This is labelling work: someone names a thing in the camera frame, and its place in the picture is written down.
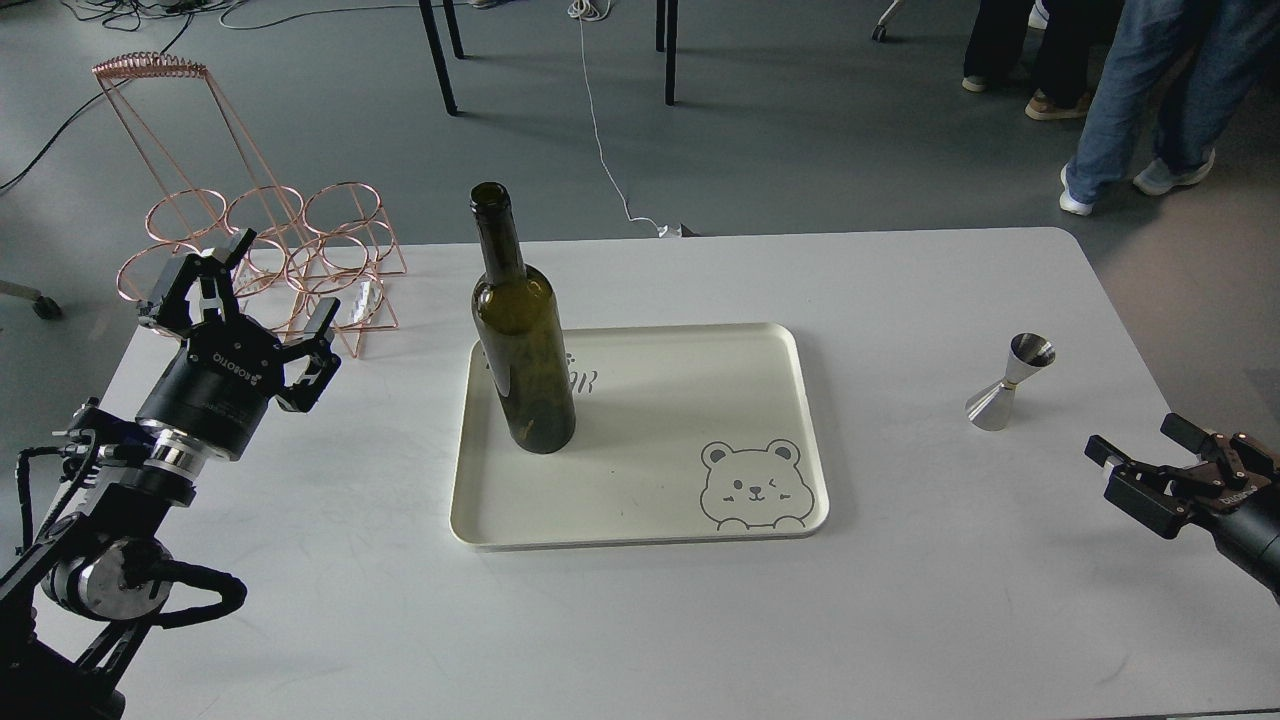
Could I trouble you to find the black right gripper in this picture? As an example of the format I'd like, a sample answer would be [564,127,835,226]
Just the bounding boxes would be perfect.
[1084,413,1279,598]

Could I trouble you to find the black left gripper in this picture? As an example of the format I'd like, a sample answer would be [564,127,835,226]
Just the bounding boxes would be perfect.
[134,228,340,461]

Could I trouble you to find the steel double jigger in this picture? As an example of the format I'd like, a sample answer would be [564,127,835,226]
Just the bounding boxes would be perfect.
[965,332,1056,430]

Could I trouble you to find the dark green wine bottle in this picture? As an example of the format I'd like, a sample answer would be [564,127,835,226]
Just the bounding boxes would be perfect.
[470,181,576,454]

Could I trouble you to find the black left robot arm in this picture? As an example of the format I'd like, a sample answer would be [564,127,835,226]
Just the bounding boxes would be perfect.
[1,229,340,719]

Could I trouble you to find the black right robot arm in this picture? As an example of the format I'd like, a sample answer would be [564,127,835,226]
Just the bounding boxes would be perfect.
[1084,413,1279,594]

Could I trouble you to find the chair caster at left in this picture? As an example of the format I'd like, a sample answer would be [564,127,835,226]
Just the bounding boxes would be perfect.
[0,281,63,320]

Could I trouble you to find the black table leg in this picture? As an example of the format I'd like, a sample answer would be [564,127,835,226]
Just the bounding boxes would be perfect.
[417,1,460,117]
[655,0,668,53]
[663,0,678,108]
[442,0,466,60]

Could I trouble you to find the black table leg rear left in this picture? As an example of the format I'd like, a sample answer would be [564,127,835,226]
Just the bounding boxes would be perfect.
[442,0,466,60]

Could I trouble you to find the person in blue jeans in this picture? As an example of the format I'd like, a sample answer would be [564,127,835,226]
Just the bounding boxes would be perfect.
[1059,0,1280,217]

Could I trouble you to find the person in black trousers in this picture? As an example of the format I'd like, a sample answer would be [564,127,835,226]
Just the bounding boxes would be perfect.
[961,0,1123,122]

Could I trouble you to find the cream bear serving tray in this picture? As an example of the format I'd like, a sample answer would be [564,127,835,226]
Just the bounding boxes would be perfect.
[451,322,829,550]

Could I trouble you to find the black table leg rear right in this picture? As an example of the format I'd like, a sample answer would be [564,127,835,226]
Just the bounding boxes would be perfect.
[655,0,668,53]

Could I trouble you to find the copper wire wine rack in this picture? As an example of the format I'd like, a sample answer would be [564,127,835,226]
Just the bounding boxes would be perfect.
[92,51,408,357]

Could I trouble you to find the white cable on floor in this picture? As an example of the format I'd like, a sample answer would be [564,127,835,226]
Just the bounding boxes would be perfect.
[568,0,684,240]

